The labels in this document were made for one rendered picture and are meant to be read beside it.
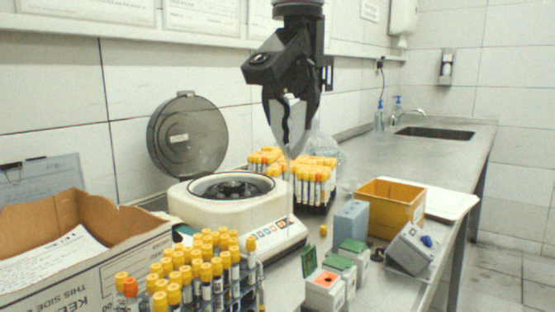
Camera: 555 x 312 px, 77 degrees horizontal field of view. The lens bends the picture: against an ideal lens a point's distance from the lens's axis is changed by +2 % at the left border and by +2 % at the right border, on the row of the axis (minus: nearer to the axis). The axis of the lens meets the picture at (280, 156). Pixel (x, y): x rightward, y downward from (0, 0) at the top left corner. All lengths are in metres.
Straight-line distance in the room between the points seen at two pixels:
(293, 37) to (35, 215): 0.56
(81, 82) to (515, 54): 2.53
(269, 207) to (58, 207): 0.40
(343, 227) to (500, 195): 2.32
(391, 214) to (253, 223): 0.30
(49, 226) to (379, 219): 0.66
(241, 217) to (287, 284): 0.15
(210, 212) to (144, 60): 0.43
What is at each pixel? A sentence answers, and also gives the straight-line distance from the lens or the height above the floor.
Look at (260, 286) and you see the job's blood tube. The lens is 0.49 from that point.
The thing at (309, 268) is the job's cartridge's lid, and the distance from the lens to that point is 0.55.
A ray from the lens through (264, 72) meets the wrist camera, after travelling 0.42.
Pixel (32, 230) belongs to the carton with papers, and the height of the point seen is 0.97.
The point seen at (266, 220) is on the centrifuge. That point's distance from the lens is 0.74.
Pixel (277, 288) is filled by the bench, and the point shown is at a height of 0.87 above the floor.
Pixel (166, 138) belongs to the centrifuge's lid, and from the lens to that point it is 0.93.
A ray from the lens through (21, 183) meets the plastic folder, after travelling 0.79.
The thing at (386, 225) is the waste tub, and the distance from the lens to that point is 0.82.
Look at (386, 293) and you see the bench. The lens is 0.67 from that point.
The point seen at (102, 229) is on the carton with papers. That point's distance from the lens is 0.75.
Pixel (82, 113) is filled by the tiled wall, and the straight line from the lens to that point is 0.86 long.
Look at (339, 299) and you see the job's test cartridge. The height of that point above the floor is 0.93.
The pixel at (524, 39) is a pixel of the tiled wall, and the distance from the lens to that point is 2.83.
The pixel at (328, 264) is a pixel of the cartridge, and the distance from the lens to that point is 0.60.
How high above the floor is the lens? 1.25
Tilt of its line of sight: 14 degrees down
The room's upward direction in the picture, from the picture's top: straight up
